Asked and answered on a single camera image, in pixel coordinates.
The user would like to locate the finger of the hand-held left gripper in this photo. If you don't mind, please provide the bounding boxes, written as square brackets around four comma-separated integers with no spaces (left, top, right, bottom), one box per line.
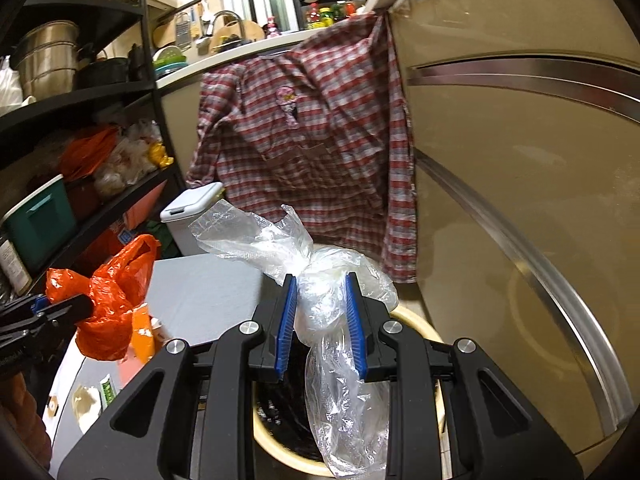
[0,327,76,356]
[0,294,95,332]

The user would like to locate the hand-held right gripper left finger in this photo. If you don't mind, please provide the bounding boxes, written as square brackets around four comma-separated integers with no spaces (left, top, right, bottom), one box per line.
[57,274,301,480]

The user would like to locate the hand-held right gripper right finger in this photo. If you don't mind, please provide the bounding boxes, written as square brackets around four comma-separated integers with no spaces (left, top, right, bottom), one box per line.
[344,271,586,480]

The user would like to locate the orange plastic bag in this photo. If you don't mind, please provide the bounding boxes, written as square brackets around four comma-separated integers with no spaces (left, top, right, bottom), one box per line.
[46,234,162,361]

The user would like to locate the orange snack packet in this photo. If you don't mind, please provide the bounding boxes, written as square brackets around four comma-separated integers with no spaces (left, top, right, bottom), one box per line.
[131,310,168,363]

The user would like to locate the clear plastic bag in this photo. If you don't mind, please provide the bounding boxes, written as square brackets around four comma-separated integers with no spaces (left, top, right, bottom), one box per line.
[190,199,401,478]

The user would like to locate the cream trash bin black liner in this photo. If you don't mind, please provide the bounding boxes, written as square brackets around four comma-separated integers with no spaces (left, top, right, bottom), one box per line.
[250,305,448,478]

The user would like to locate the person's left forearm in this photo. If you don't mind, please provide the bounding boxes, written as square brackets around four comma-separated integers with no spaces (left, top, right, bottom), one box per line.
[0,374,53,468]

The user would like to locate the labelled glass jar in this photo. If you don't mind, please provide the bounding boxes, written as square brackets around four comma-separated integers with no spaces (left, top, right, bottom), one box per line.
[0,232,33,296]

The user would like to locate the grey table mat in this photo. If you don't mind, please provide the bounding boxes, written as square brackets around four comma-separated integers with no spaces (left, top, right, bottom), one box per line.
[145,252,281,348]

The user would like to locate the teal storage box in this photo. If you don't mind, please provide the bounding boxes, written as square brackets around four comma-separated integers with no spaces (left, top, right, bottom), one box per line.
[2,175,78,273]

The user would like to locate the tan stained paper scrap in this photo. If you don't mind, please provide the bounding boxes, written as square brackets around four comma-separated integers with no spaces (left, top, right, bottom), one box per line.
[72,385,103,433]

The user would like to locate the small green white packet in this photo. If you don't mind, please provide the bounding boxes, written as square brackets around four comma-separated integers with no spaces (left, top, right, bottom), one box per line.
[97,374,118,408]

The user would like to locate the green bag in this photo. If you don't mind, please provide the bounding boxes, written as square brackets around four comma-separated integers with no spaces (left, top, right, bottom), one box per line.
[150,220,173,256]

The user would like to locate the pink cardboard box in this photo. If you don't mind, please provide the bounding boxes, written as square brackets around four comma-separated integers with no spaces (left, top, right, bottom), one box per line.
[122,180,168,231]

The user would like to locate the white lidded waste bin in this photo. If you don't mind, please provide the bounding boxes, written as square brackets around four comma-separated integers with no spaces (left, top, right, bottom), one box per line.
[160,181,226,258]

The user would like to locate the orange bag on shelf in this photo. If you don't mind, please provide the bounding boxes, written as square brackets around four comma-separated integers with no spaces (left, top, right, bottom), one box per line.
[59,125,121,181]

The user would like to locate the clear bags of garlic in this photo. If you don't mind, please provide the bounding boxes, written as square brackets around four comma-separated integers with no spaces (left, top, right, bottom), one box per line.
[92,120,161,198]

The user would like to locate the yellow wrapper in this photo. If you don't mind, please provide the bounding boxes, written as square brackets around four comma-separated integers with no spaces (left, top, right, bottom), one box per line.
[149,142,175,168]

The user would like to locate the red plaid shirt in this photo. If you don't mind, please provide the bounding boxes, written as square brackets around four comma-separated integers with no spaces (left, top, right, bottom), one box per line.
[186,10,418,283]

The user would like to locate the black shelf rack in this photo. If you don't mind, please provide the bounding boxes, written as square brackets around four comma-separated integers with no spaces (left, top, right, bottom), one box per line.
[0,0,188,311]

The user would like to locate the beige refrigerator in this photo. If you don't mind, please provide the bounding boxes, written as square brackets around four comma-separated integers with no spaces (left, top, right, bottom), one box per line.
[362,0,640,461]

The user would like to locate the white plastic bag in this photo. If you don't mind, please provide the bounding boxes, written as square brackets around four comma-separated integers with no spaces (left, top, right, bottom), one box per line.
[0,55,25,116]

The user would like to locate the black cooking pot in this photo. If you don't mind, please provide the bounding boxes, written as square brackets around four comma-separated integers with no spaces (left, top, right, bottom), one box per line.
[77,50,132,86]

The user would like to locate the stack of steel pots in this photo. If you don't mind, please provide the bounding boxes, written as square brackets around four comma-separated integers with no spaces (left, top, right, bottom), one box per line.
[11,20,82,98]

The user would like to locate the wooden cutting board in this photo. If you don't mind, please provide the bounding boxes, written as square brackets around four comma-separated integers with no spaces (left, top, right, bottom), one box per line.
[210,20,266,53]

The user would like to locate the metal grater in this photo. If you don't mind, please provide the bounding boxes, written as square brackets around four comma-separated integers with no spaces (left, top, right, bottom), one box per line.
[175,10,193,46]

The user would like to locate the hanging ladle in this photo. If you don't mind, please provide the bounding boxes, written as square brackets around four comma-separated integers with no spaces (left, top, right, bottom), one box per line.
[192,2,211,51]

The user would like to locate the row of sauce bottles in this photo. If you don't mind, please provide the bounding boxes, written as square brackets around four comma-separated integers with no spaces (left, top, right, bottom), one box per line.
[302,2,366,30]

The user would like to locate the steel faucet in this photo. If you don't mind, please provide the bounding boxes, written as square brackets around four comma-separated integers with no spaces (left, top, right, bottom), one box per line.
[207,10,246,41]

